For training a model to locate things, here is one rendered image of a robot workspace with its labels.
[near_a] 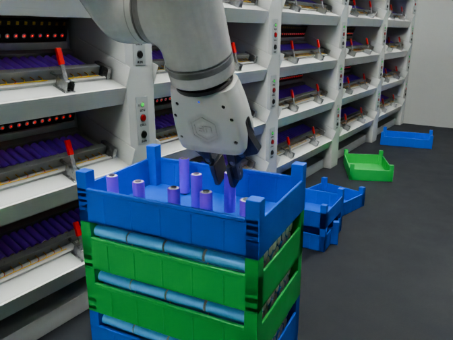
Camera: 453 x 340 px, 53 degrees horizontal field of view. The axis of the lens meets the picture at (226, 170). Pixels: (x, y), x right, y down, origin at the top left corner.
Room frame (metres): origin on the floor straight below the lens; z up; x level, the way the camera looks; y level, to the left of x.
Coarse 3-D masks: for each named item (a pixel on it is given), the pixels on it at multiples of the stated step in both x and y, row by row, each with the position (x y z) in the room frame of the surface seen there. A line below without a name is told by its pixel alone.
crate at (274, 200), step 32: (160, 160) 0.83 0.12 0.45; (96, 192) 0.64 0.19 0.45; (128, 192) 0.76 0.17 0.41; (160, 192) 0.78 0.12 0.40; (256, 192) 0.74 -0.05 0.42; (288, 192) 0.63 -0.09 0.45; (128, 224) 0.62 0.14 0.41; (160, 224) 0.59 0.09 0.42; (192, 224) 0.57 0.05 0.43; (224, 224) 0.55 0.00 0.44; (256, 224) 0.53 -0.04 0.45; (288, 224) 0.63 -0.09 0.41; (256, 256) 0.53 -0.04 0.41
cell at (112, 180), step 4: (108, 176) 0.67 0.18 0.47; (112, 176) 0.67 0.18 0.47; (116, 176) 0.67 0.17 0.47; (108, 180) 0.67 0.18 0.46; (112, 180) 0.67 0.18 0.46; (116, 180) 0.67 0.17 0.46; (108, 184) 0.67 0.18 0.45; (112, 184) 0.67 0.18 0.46; (116, 184) 0.67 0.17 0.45; (108, 188) 0.67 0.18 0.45; (112, 188) 0.67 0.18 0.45; (116, 188) 0.67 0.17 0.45; (116, 192) 0.67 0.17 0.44
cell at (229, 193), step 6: (228, 180) 0.65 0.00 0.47; (228, 186) 0.65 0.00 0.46; (228, 192) 0.65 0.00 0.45; (234, 192) 0.66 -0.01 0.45; (228, 198) 0.65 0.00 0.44; (234, 198) 0.66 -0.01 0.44; (228, 204) 0.65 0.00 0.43; (234, 204) 0.66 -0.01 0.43; (228, 210) 0.65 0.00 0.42; (234, 210) 0.66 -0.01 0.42
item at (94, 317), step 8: (296, 304) 0.69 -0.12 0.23; (96, 312) 0.65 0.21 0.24; (296, 312) 0.69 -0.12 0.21; (96, 320) 0.65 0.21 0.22; (288, 320) 0.70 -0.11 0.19; (296, 320) 0.69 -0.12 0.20; (96, 328) 0.65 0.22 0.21; (104, 328) 0.65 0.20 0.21; (288, 328) 0.65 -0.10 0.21; (296, 328) 0.69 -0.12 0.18; (96, 336) 0.65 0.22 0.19; (104, 336) 0.65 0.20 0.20; (112, 336) 0.64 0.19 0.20; (120, 336) 0.63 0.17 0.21; (128, 336) 0.62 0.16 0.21; (280, 336) 0.62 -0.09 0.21; (288, 336) 0.65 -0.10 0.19
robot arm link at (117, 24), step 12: (84, 0) 0.53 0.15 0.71; (96, 0) 0.54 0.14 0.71; (108, 0) 0.55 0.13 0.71; (120, 0) 0.55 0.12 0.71; (96, 12) 0.54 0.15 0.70; (108, 12) 0.55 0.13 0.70; (120, 12) 0.55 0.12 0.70; (96, 24) 0.57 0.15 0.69; (108, 24) 0.56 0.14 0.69; (120, 24) 0.55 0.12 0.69; (132, 24) 0.55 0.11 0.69; (120, 36) 0.57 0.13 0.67; (132, 36) 0.56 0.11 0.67
